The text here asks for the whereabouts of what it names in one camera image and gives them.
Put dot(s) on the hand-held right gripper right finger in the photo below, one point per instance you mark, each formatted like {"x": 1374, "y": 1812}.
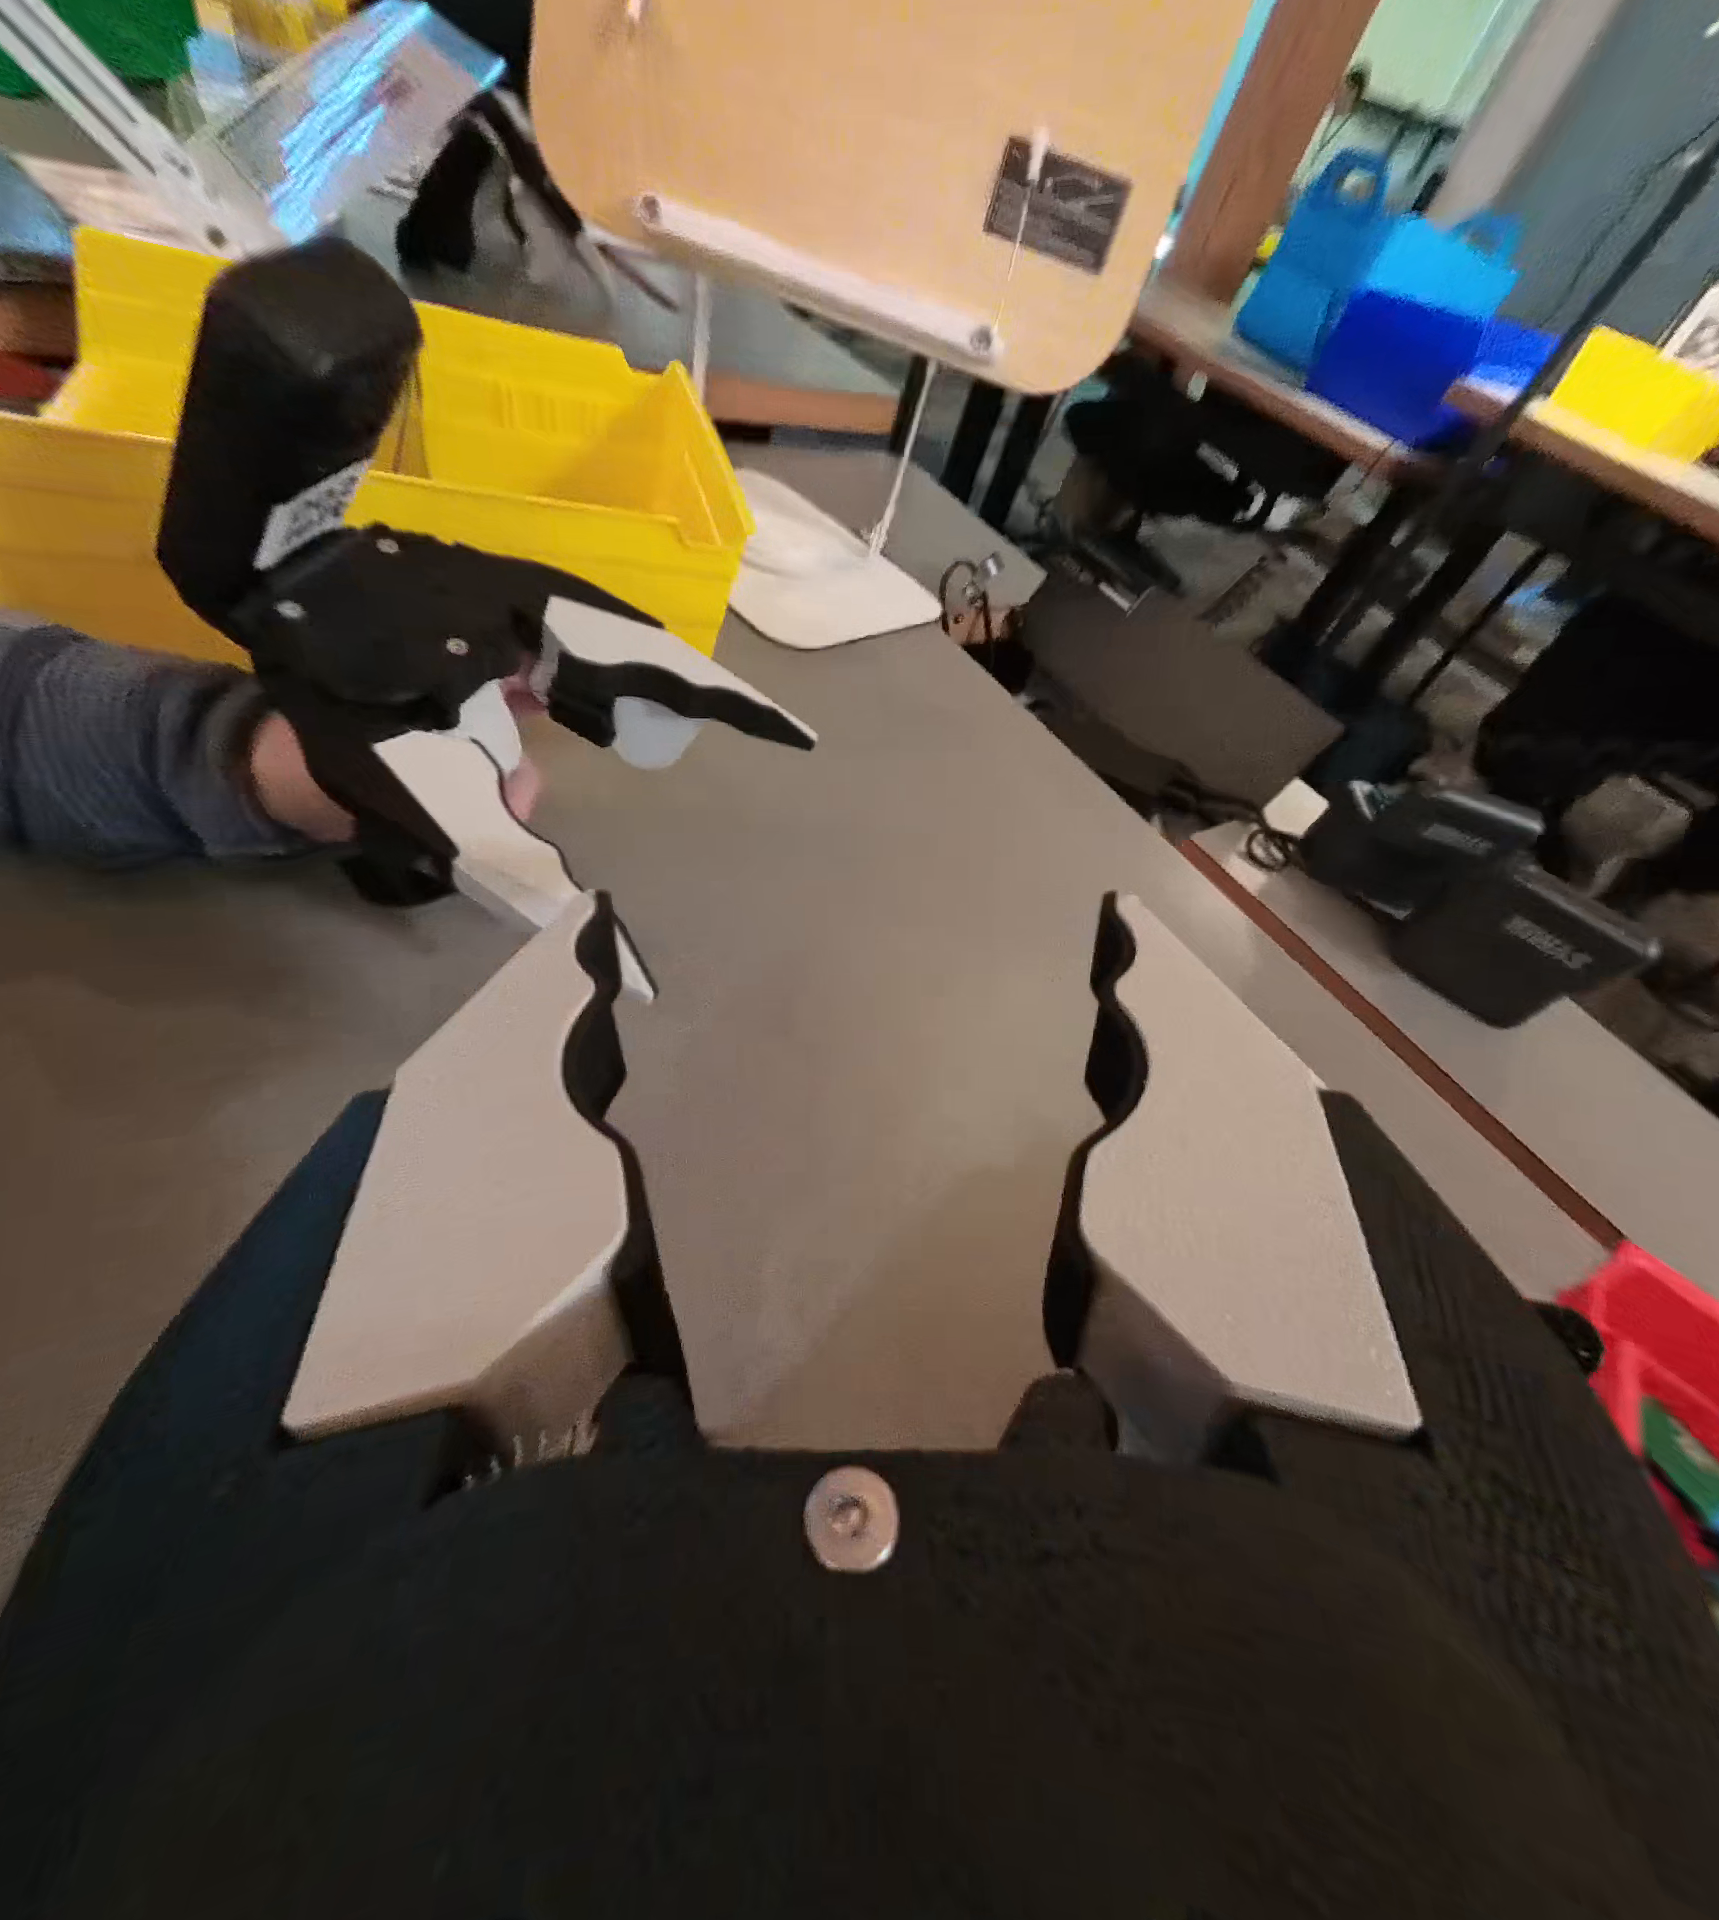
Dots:
{"x": 1234, "y": 1231}

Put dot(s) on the wooden stand board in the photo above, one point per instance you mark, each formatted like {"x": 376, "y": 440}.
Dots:
{"x": 830, "y": 135}

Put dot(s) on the large yellow storage bin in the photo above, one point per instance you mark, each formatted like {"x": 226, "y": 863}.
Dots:
{"x": 560, "y": 435}

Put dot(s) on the wooden post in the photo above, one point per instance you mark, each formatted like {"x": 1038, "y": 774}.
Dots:
{"x": 1272, "y": 135}

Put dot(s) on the white stand base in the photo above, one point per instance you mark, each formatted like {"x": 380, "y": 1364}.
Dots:
{"x": 830, "y": 584}

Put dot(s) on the black label sticker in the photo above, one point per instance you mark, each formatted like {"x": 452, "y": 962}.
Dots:
{"x": 1058, "y": 203}

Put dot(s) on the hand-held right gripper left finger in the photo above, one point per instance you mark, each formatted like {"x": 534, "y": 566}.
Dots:
{"x": 468, "y": 1214}

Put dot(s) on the blue bag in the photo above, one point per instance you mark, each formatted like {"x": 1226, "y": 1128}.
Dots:
{"x": 1310, "y": 271}

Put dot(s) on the long brown-edged table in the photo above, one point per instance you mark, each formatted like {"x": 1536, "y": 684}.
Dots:
{"x": 1624, "y": 481}

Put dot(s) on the black box under table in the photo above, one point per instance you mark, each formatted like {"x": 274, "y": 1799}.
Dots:
{"x": 1174, "y": 690}

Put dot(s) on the blue storage bin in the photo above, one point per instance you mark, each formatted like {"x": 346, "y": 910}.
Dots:
{"x": 1414, "y": 345}

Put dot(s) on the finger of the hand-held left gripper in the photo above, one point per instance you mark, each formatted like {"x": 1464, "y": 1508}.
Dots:
{"x": 650, "y": 660}
{"x": 476, "y": 825}

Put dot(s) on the black hard case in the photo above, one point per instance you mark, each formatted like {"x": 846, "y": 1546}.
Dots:
{"x": 1534, "y": 944}
{"x": 1430, "y": 840}

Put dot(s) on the person's left forearm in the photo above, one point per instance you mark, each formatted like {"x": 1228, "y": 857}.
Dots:
{"x": 49, "y": 735}

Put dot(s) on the red storage bin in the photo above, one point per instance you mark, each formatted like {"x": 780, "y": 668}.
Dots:
{"x": 1700, "y": 1350}

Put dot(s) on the person's left hand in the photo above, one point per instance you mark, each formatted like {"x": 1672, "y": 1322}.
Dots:
{"x": 296, "y": 781}

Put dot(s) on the small yellow bin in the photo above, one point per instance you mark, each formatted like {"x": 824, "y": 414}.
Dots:
{"x": 1640, "y": 392}

